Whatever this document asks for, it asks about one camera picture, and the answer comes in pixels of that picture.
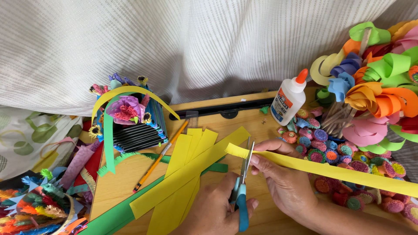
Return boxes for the person's right hand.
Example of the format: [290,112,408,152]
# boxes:
[250,139,319,223]

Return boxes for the person's left hand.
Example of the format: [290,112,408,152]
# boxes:
[176,171,259,235]

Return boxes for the blue handled scissors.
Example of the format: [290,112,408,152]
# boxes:
[229,136,255,233]

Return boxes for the fringed long yellow paper strip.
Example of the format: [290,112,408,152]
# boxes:
[225,143,418,198]

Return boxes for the wide yellow paper strip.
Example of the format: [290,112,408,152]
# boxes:
[130,126,251,220]

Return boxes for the heap of small fringed paper flowers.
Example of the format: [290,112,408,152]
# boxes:
[277,109,418,226]

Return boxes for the orange pencil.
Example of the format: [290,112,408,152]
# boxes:
[133,120,190,194]

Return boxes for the bundle of wooden sticks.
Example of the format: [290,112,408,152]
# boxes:
[321,101,357,139]

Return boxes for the white glue bottle orange cap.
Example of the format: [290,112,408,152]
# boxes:
[270,68,309,126]

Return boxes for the clear plastic ruler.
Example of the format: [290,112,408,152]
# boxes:
[184,111,199,130]

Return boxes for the dark green paper strip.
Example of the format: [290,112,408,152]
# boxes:
[78,162,229,235]

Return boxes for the green fringed paper strip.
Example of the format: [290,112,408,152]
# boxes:
[97,152,171,177]

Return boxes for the black blue woven paper basket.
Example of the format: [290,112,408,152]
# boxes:
[95,84,169,154]

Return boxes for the light green paper strip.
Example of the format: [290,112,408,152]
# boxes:
[103,93,134,175]

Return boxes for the pink purple paper flower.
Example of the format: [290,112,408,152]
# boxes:
[106,95,146,125]

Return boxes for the heap of coloured paper sheets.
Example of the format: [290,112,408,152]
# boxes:
[49,120,106,204]

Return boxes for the bouquet of large paper roses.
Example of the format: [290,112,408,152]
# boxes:
[309,19,418,156]

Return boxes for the curved yellow paper strip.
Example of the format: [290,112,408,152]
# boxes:
[91,85,181,123]

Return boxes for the white striped curtain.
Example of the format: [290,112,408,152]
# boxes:
[0,0,418,183]

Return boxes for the bowl of colourful fringed paper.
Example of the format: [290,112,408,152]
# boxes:
[0,168,89,235]

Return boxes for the white cloth with green leaves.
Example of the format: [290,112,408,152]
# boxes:
[0,104,85,182]

